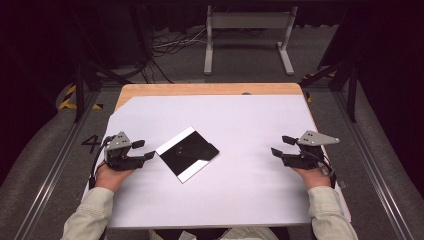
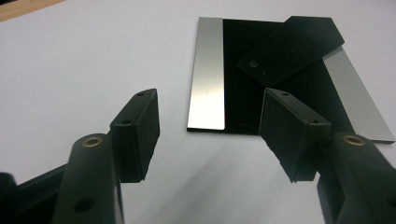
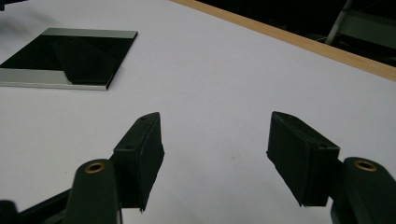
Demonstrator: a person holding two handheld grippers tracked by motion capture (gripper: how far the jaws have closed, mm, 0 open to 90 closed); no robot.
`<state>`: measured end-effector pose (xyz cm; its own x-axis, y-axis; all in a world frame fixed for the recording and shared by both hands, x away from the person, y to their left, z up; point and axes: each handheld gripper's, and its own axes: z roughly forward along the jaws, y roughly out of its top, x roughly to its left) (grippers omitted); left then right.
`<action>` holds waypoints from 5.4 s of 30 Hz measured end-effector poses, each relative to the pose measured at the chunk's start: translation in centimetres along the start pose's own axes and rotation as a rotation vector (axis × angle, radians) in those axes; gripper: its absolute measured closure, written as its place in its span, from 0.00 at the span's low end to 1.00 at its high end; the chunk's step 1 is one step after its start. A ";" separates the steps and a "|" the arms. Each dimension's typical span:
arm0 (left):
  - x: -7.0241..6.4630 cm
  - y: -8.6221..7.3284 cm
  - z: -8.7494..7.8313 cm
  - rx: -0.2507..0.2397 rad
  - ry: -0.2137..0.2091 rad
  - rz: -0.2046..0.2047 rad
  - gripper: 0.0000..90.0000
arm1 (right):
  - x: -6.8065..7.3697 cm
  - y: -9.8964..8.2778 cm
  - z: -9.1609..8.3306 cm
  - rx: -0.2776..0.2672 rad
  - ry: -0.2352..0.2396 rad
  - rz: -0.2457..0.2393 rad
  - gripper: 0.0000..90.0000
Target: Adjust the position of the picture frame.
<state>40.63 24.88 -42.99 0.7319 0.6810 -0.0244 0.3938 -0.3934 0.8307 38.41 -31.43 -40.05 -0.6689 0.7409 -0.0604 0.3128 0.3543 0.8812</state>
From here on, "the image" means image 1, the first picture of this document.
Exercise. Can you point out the small grey clip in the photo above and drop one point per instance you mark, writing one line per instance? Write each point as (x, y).
(342, 184)

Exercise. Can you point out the person's left hand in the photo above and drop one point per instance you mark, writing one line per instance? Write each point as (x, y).
(110, 178)

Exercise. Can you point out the white metal stand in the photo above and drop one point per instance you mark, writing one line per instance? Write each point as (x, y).
(248, 20)

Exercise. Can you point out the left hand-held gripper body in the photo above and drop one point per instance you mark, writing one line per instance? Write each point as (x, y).
(120, 161)

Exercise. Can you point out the aluminium floor rail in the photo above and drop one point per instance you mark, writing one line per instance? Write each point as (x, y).
(376, 180)
(50, 180)

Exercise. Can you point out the person's right hand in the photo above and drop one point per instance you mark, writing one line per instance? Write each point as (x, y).
(311, 176)

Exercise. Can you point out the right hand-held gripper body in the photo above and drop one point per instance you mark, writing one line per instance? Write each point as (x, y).
(305, 160)

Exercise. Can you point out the black metal stand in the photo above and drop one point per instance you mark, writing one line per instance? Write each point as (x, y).
(79, 90)
(351, 90)

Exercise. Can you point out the white table sheet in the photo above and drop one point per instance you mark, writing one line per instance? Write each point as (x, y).
(233, 186)

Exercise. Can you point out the person's torso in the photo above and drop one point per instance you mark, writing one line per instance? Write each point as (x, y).
(246, 235)

